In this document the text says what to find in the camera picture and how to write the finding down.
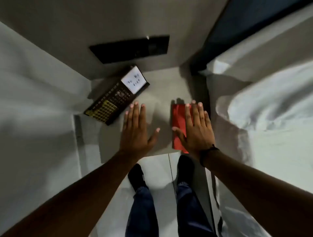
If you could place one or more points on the person's right hand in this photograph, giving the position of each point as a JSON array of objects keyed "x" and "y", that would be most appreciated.
[{"x": 199, "y": 136}]

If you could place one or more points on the person's left hand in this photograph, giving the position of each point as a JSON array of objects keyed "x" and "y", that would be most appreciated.
[{"x": 134, "y": 139}]

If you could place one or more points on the person's right little finger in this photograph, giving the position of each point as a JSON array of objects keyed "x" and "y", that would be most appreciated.
[{"x": 207, "y": 120}]

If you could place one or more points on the person's left thumb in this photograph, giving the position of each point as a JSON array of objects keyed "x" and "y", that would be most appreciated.
[{"x": 154, "y": 135}]

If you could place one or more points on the person's left middle finger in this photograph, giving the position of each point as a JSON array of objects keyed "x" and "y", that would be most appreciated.
[{"x": 136, "y": 114}]

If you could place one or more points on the person's right thumb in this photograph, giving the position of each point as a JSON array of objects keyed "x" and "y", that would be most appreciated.
[{"x": 178, "y": 133}]

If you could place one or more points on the person's right middle finger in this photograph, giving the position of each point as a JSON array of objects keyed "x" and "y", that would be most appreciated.
[{"x": 195, "y": 113}]

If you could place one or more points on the person's left little finger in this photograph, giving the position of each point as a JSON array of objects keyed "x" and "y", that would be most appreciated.
[{"x": 125, "y": 120}]

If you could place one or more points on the person's left forearm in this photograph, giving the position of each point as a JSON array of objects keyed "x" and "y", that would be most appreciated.
[{"x": 73, "y": 197}]

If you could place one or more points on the person's right forearm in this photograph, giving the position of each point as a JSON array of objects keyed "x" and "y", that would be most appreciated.
[{"x": 259, "y": 190}]

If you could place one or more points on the red booklet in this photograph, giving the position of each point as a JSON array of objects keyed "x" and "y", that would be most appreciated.
[{"x": 178, "y": 122}]

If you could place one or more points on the black desk telephone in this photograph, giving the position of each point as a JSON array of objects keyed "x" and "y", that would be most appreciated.
[{"x": 111, "y": 102}]

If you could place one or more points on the black wristband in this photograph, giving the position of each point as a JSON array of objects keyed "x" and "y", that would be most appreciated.
[{"x": 205, "y": 152}]

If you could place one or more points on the white paper note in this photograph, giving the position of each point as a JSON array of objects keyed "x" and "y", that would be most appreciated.
[{"x": 134, "y": 79}]

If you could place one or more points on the person's right black shoe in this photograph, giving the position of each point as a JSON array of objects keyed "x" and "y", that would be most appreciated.
[{"x": 185, "y": 169}]

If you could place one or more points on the person's black shoe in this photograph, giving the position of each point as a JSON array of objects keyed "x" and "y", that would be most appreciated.
[
  {"x": 137, "y": 177},
  {"x": 185, "y": 169}
]

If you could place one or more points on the person's left black shoe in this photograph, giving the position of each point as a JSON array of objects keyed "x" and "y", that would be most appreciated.
[{"x": 137, "y": 177}]

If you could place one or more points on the white bed sheet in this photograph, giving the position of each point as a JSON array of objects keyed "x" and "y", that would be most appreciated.
[{"x": 269, "y": 117}]

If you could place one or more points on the person's left leg blue jeans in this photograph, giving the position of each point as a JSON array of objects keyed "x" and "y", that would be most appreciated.
[{"x": 143, "y": 214}]

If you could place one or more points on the person's leg blue jeans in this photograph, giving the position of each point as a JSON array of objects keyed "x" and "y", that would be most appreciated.
[
  {"x": 193, "y": 212},
  {"x": 143, "y": 214}
]

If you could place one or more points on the person's right leg blue jeans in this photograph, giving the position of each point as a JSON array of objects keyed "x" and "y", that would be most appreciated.
[{"x": 193, "y": 212}]

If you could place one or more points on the dark blue headboard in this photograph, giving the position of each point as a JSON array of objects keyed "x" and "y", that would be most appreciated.
[{"x": 234, "y": 26}]

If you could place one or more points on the black wall switch panel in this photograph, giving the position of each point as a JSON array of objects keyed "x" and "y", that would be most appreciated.
[{"x": 129, "y": 50}]

